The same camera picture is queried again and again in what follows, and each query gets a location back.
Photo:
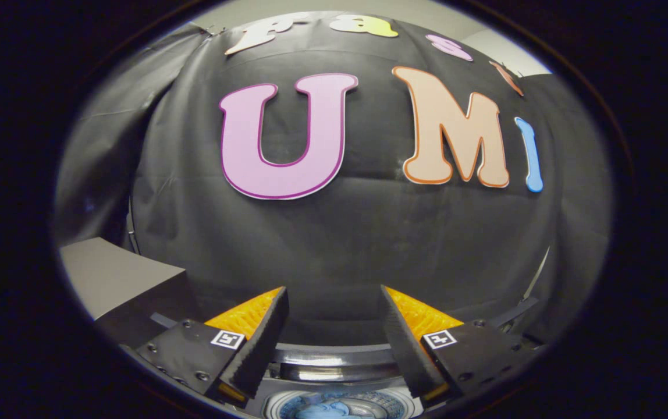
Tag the light blue cloth garment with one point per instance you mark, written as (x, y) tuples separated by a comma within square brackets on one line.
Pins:
[(322, 411)]

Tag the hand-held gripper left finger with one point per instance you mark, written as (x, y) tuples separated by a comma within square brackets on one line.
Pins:
[(261, 343)]

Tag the black backdrop cloth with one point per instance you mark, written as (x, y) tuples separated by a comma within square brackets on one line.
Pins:
[(340, 250)]

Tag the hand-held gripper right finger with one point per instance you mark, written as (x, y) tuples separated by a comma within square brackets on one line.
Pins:
[(407, 343)]

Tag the grey washing machine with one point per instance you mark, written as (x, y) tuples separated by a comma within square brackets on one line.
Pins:
[(398, 406)]

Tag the beige cabinet with dark top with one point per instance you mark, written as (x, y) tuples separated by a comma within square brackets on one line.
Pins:
[(113, 279)]

